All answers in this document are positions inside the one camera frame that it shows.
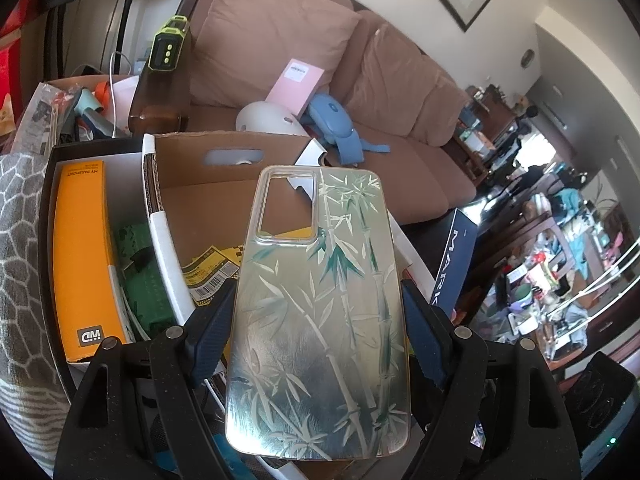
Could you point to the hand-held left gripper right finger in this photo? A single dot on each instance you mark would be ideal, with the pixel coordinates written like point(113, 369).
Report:
point(425, 340)

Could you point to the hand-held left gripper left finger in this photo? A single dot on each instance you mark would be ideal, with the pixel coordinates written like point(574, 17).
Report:
point(210, 340)

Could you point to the yellow checkered booklet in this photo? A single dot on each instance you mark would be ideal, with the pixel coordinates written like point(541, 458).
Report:
point(210, 270)

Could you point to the bamboo print phone case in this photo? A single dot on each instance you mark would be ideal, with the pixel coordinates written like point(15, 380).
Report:
point(310, 360)

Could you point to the white cardboard box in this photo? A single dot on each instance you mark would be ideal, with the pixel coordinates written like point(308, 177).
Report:
point(165, 240)

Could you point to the green studded block set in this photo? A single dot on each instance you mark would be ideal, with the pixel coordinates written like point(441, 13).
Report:
point(150, 300)

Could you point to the navy long box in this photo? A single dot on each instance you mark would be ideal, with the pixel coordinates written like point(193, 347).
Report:
point(457, 260)

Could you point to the cluttered dining table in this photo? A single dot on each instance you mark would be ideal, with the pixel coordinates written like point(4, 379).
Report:
point(550, 270)

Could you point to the brown sofa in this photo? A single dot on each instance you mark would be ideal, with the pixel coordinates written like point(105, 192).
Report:
point(425, 195)

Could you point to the orange yellow product box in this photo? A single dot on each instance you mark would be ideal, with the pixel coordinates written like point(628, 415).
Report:
point(85, 260)

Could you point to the black storage box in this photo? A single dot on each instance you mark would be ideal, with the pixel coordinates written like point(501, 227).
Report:
point(46, 260)

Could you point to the grey honeycomb patterned blanket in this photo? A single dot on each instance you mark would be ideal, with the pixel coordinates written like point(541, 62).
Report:
point(25, 285)

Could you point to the dark wooden side cabinet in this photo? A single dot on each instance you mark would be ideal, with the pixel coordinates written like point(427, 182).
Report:
point(480, 145)

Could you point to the white dome nail lamp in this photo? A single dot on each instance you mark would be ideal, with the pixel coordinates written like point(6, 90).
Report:
point(265, 120)

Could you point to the blue neck massager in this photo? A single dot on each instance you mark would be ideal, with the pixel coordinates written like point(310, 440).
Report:
point(330, 115)

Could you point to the brown sofa cushion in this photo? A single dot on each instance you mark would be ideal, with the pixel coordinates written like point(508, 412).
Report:
point(400, 90)
point(270, 25)

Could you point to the teal hair dryer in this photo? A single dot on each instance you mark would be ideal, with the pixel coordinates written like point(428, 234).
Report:
point(87, 102)

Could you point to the pink box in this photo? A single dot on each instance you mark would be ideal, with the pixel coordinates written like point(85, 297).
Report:
point(295, 85)

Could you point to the small orange item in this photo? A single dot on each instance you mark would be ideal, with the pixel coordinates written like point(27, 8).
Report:
point(102, 91)

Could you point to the printed plastic bag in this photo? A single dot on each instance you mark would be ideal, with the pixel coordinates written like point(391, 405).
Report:
point(40, 120)

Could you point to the open brown cardboard box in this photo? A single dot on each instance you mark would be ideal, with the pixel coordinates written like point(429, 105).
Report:
point(75, 80)

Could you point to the black speaker stand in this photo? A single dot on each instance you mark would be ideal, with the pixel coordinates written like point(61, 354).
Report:
point(61, 40)
point(125, 25)

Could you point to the dark red gift bag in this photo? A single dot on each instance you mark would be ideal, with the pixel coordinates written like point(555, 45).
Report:
point(15, 20)

